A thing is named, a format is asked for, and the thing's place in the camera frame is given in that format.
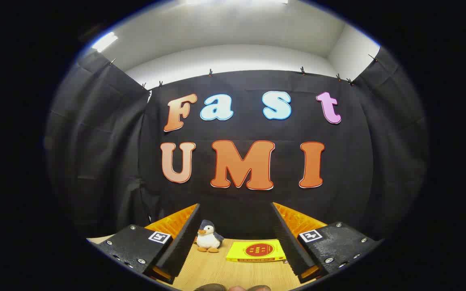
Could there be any row of black cloth clips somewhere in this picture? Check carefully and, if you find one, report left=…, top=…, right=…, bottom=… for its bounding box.
left=110, top=55, right=378, bottom=89

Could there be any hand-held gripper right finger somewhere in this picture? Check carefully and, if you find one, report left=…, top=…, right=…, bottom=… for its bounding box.
left=271, top=202, right=383, bottom=283

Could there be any plush penguin toy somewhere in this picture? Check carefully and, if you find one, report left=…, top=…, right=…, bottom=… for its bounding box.
left=195, top=219, right=225, bottom=253

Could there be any yellow book with red circle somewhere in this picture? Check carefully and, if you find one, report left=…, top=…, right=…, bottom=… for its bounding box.
left=226, top=239, right=287, bottom=263

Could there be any black backdrop cloth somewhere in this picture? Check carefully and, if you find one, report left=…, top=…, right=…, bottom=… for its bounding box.
left=45, top=46, right=430, bottom=243

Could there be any ceiling light panel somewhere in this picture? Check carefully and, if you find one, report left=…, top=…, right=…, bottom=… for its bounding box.
left=91, top=32, right=119, bottom=53

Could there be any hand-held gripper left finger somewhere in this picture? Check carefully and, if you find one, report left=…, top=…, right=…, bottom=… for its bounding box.
left=91, top=203, right=201, bottom=285

